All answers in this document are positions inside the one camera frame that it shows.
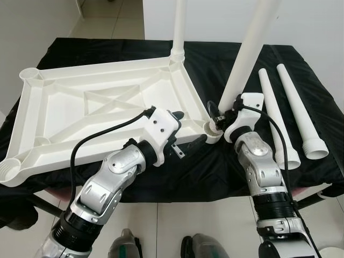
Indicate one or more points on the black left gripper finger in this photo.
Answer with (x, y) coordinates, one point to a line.
(194, 143)
(178, 115)

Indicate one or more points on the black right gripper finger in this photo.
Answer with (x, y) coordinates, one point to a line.
(214, 114)
(236, 103)

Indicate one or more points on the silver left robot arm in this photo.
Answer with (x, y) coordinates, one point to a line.
(107, 177)

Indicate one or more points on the black table cloth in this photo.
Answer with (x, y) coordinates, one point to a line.
(215, 172)

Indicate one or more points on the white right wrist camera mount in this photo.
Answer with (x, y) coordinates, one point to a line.
(250, 102)

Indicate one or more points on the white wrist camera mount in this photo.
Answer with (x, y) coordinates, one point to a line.
(161, 126)
(250, 102)

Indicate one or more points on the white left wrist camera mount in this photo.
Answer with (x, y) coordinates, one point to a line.
(161, 126)

